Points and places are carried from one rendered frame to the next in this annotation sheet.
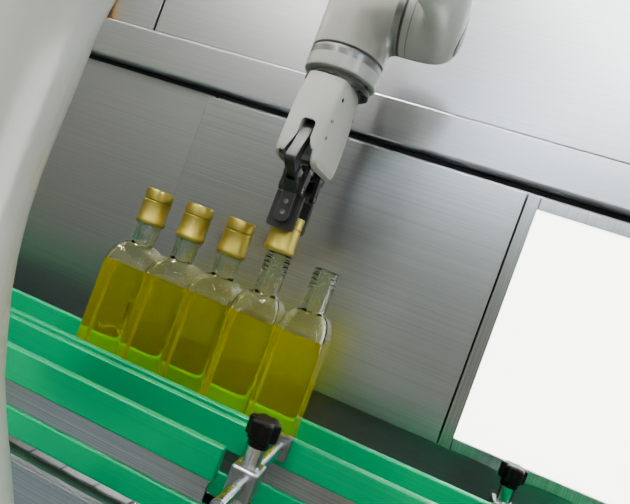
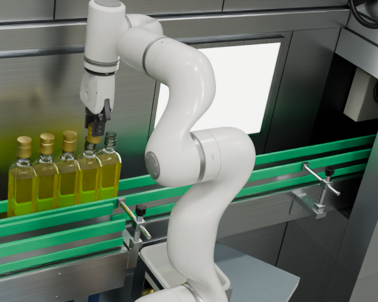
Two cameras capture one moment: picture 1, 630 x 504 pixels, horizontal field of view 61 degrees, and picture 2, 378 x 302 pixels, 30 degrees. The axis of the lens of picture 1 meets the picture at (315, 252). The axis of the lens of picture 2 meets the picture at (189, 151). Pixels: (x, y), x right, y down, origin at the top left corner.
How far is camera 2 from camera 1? 1.50 m
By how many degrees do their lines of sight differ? 56
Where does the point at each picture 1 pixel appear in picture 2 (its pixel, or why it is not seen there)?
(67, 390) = (64, 238)
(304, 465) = (129, 202)
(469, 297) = (146, 97)
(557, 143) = (164, 14)
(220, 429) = (102, 211)
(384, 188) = not seen: hidden behind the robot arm
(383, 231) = not seen: hidden behind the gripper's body
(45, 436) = (61, 254)
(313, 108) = (107, 94)
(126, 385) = (60, 220)
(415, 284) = (123, 102)
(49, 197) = not seen: outside the picture
